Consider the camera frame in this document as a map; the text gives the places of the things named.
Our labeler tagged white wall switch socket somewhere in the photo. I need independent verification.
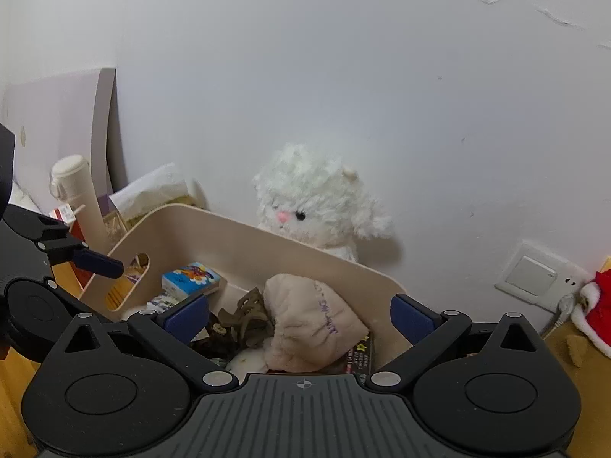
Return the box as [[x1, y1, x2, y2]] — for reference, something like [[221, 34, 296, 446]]
[[495, 240, 593, 314]]

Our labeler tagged small blue cartoon box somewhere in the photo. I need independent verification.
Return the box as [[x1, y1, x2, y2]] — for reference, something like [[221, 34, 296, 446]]
[[161, 261, 223, 302]]

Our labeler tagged white plush sheep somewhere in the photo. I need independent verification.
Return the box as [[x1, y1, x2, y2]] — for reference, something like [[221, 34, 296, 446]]
[[252, 142, 397, 264]]

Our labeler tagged beige plastic basket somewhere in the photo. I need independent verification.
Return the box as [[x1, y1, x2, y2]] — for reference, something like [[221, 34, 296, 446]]
[[79, 203, 414, 379]]

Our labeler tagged white power cable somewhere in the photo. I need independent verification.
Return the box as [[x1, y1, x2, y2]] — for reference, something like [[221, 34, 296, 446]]
[[538, 292, 582, 340]]

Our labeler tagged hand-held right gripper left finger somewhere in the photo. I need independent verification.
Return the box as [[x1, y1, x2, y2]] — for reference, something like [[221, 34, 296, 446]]
[[60, 292, 239, 390]]

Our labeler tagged brown plush toy red hat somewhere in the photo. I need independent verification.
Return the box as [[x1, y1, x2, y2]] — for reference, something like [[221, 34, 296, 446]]
[[566, 258, 611, 369]]

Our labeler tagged white round object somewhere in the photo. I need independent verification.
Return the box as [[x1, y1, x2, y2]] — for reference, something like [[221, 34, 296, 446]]
[[226, 345, 269, 376]]

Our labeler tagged white thermos bottle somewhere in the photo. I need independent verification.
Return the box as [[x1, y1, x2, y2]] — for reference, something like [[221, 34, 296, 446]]
[[50, 155, 121, 255]]

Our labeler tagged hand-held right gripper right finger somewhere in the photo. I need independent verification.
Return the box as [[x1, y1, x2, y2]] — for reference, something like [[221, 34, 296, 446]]
[[367, 292, 545, 390]]

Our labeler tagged black starred packet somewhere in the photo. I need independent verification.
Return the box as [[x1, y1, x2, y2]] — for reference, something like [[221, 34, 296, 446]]
[[343, 333, 377, 376]]

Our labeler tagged olive green fabric toy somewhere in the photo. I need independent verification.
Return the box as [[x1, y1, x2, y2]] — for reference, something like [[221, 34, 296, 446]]
[[209, 287, 276, 350]]

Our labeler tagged wooden desktop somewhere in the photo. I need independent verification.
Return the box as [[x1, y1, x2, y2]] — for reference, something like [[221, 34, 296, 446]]
[[0, 256, 611, 458]]

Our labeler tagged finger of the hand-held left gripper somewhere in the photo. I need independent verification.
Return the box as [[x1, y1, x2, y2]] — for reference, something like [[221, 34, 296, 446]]
[[4, 205, 126, 280], [47, 279, 114, 324]]

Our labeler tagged gold tissue box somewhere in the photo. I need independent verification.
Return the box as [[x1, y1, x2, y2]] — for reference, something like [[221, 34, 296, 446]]
[[108, 162, 209, 245]]

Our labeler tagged beige plush pouch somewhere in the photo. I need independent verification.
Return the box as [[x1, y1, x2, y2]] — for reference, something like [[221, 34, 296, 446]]
[[263, 273, 372, 374]]

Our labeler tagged red drink carton with straw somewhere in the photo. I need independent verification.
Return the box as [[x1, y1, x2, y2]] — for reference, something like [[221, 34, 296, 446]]
[[47, 202, 104, 293]]

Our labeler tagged lilac board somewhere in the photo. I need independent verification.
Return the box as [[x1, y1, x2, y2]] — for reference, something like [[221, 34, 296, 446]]
[[2, 67, 129, 211]]

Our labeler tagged small printed packet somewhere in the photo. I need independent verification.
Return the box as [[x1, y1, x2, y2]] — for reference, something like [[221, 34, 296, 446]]
[[147, 294, 186, 316]]

